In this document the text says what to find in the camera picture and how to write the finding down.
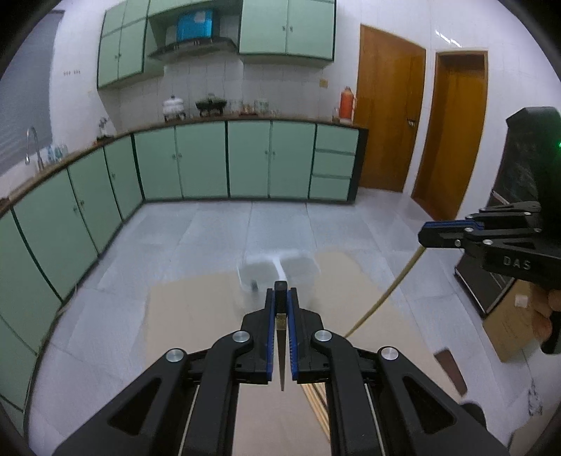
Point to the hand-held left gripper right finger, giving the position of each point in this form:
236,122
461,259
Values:
292,346

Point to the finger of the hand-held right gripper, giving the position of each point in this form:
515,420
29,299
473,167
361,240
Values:
451,224
504,258

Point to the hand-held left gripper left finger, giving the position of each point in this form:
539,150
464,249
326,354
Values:
269,346

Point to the brown patterned chopstick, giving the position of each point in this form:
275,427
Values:
314,405
281,364
385,293
322,410

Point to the white double utensil holder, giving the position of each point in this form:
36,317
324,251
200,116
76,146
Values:
302,272

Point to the person's right hand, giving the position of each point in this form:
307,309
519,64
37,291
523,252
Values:
543,324

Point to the cardboard box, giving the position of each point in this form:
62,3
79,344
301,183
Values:
512,324

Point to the brown flat board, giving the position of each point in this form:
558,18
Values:
451,370

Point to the green cabinet drawer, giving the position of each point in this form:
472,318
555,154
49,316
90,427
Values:
336,139
334,163
330,187

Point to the orange thermos flask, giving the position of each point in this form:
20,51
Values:
347,105

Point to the small glass jar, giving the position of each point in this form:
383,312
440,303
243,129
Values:
335,115

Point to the green base cabinets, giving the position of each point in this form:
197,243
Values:
201,160

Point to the black wok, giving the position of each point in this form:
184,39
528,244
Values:
211,105

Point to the white cooking pot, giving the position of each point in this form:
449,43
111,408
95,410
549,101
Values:
173,107

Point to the small metal tap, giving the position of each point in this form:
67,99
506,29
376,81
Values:
103,127

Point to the clear plastic bottle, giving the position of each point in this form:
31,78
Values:
59,152

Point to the range hood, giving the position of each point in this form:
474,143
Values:
193,47

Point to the metal kitchen faucet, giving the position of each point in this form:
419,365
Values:
31,144

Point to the blue box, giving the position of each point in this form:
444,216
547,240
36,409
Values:
196,25

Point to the grey window blind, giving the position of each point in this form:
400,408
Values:
24,101

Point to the wooden door in frame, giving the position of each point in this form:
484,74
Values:
456,140

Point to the green wall cabinet wide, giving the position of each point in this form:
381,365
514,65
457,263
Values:
287,30

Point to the green wall cabinet tall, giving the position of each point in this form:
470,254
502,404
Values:
125,48

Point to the wall socket strip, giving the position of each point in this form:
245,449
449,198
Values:
72,72

